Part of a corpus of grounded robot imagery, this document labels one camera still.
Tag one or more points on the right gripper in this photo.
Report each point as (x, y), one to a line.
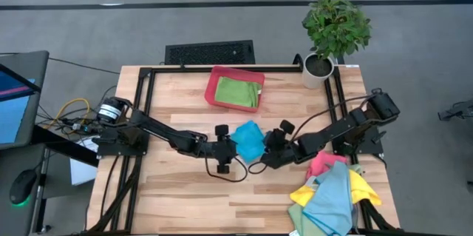
(284, 151)

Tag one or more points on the white plant pot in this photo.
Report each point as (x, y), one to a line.
(310, 80)

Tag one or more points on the white paper sheet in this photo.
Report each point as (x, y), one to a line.
(81, 173)

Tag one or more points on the green leafy plant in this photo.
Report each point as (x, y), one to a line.
(336, 25)

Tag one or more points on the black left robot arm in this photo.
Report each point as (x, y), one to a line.
(159, 130)

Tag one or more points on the black metal stand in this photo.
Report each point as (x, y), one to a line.
(462, 112)

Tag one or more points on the laptop screen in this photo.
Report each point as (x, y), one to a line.
(15, 117)

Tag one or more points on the translucent pink plastic bin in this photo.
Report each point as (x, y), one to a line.
(210, 93)

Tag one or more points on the dark grey side desk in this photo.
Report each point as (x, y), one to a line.
(11, 162)

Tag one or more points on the black computer mouse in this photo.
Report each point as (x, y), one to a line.
(23, 186)

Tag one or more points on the turquoise microfiber towel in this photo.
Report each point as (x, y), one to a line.
(248, 141)

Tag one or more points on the light blue microfiber towel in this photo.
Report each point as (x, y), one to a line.
(329, 202)

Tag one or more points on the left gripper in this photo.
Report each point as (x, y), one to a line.
(220, 150)

